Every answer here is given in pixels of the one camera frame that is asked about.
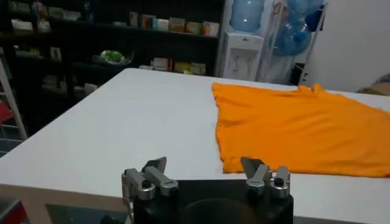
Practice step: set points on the black shelf unit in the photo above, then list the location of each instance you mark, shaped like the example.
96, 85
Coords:
91, 39

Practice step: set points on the orange t-shirt with white print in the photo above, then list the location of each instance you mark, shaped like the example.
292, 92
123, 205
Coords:
298, 128

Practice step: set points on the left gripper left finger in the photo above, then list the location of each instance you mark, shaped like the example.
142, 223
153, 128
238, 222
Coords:
158, 179

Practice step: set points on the orange and white carton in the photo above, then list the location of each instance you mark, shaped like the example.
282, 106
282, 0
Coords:
193, 28

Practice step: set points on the large brown cardboard box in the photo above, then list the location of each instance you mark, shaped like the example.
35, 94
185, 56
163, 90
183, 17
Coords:
377, 89

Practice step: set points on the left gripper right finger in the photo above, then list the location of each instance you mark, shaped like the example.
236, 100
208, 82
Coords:
262, 178

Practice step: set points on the white water dispenser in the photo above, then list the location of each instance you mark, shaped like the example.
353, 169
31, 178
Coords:
240, 56

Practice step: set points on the bowl of green items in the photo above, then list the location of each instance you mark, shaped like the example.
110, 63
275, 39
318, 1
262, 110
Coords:
111, 56

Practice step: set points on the blue water jug with label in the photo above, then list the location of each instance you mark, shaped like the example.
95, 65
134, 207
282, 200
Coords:
246, 15

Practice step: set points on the yellow green carton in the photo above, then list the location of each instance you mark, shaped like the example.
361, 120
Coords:
176, 25

